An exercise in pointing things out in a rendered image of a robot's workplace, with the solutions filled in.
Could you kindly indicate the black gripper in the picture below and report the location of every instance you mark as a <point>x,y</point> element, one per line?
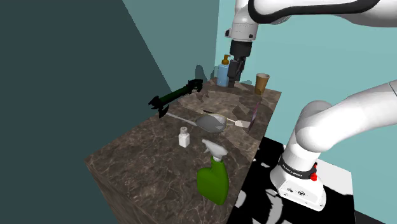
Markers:
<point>240,48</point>

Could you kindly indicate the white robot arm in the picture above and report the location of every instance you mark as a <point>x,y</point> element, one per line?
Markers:
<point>338,124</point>

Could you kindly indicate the blue soap dispenser orange pump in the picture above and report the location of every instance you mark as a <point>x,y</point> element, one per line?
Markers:
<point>222,74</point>

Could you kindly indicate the brown cup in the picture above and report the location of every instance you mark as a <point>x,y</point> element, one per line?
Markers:
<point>261,83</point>

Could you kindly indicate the green and black hand tool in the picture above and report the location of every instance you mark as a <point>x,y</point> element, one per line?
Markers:
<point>173,95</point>

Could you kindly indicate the white salt shaker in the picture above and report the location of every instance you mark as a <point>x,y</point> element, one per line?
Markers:
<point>184,139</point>

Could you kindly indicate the green spray bottle white trigger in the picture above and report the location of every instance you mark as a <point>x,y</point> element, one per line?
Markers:
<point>214,183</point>

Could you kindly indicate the black and white robot stand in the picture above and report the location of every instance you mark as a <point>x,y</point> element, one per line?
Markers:
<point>257,198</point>

